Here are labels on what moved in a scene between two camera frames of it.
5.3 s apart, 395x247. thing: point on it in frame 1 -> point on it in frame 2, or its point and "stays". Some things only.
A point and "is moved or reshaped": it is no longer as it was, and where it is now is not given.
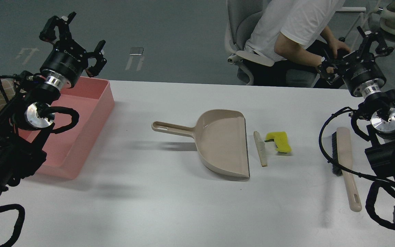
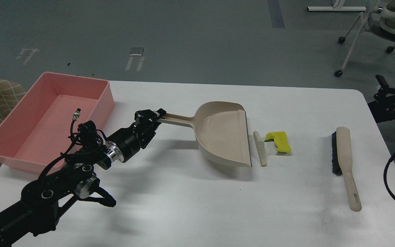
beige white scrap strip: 261,146 stays
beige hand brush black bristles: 342,153 stays
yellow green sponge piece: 281,140 stays
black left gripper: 67,59 -> 124,144
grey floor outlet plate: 136,51 stays
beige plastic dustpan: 220,136 is moved or reshaped
